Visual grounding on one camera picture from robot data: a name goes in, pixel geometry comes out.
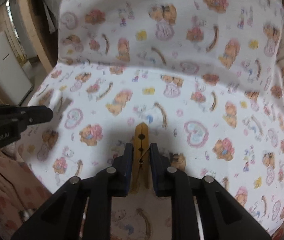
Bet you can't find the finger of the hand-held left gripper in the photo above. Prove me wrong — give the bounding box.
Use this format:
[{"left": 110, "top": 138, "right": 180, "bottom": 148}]
[
  {"left": 0, "top": 105, "right": 54, "bottom": 118},
  {"left": 0, "top": 116, "right": 54, "bottom": 133}
]

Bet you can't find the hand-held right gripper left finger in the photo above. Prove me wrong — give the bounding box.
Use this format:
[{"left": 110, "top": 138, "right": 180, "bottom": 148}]
[{"left": 11, "top": 142, "right": 134, "bottom": 240}]

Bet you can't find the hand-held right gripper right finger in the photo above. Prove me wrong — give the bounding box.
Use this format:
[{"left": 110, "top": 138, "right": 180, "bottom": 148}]
[{"left": 149, "top": 143, "right": 271, "bottom": 240}]

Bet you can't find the white plastic tube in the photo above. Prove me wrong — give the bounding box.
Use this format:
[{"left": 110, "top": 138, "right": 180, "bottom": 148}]
[{"left": 49, "top": 92, "right": 65, "bottom": 113}]

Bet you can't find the wooden clothespin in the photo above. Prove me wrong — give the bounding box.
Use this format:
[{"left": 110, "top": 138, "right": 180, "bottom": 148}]
[{"left": 130, "top": 122, "right": 151, "bottom": 195}]

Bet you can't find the pink floral cloth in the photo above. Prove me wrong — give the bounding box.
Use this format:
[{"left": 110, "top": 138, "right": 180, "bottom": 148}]
[{"left": 0, "top": 150, "right": 58, "bottom": 240}]

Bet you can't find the white storage box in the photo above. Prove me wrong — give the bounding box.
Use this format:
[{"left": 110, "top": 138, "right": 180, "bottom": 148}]
[{"left": 0, "top": 27, "right": 35, "bottom": 106}]

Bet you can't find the bear printed blanket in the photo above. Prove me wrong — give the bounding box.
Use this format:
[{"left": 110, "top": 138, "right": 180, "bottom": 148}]
[{"left": 17, "top": 0, "right": 284, "bottom": 240}]

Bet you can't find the wooden shelf unit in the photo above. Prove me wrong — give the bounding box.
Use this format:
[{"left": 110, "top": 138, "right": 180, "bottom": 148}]
[{"left": 0, "top": 0, "right": 61, "bottom": 74}]

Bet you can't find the grey hanging cloth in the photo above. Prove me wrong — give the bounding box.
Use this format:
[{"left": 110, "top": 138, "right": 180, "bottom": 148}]
[{"left": 39, "top": 0, "right": 58, "bottom": 34}]

